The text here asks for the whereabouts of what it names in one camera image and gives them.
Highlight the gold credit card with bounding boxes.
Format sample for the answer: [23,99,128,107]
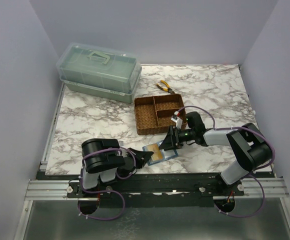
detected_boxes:
[150,146,164,162]

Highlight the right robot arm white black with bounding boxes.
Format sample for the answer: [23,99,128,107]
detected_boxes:
[159,111,274,190]

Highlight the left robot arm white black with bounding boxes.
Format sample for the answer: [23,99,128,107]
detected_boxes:
[80,138,154,190]

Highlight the brown woven divided basket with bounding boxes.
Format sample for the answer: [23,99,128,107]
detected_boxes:
[133,94,184,136]

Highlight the green plastic storage box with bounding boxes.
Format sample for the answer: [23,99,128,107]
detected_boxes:
[56,42,142,104]

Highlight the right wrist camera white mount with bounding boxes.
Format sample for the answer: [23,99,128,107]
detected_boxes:
[171,111,183,129]

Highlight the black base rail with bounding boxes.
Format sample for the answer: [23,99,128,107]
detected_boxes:
[67,173,244,208]

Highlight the yellow handled pliers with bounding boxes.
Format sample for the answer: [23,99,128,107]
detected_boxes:
[156,80,175,94]

